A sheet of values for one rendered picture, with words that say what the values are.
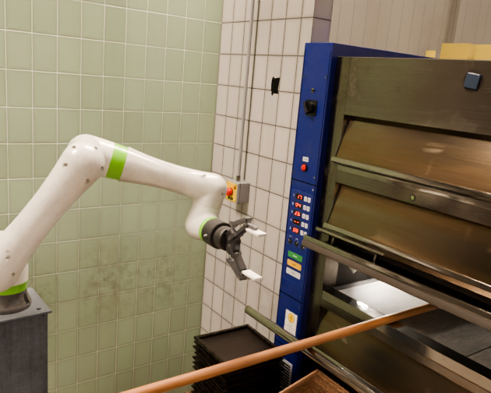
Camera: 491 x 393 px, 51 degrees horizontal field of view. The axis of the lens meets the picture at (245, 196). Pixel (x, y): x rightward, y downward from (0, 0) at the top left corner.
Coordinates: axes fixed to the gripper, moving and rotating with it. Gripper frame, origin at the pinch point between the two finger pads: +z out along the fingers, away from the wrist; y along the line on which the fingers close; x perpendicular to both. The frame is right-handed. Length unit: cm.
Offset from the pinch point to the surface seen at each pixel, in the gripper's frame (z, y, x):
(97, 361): -115, 94, 7
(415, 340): 19, 31, -55
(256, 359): 7.6, 28.9, 3.2
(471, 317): 45, 8, -41
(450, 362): 33, 32, -56
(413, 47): -292, -102, -421
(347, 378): 24.2, 31.7, -18.2
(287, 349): 7.5, 28.6, -8.5
